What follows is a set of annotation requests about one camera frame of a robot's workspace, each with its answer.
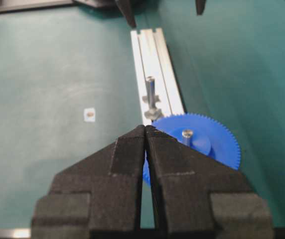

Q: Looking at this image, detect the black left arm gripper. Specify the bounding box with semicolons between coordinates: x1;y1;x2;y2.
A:
74;0;137;27

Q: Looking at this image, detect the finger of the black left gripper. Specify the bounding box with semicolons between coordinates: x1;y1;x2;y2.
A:
195;0;206;15

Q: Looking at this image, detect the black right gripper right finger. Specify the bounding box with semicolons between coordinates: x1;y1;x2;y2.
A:
145;125;274;239

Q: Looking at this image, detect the small white sticker on mat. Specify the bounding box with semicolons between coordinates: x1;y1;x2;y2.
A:
83;108;96;122

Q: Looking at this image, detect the black left frame post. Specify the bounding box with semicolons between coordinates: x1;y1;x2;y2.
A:
0;0;76;14

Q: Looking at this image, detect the long aluminium extrusion rail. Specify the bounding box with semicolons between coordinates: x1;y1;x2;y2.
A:
131;28;184;125

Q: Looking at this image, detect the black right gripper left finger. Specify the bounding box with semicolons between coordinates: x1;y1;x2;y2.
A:
31;125;145;239

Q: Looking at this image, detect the tall steel shaft with bracket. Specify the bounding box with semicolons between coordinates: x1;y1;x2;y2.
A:
142;76;162;121

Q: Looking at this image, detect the large blue plastic gear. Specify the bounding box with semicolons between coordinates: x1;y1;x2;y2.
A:
142;112;241;191

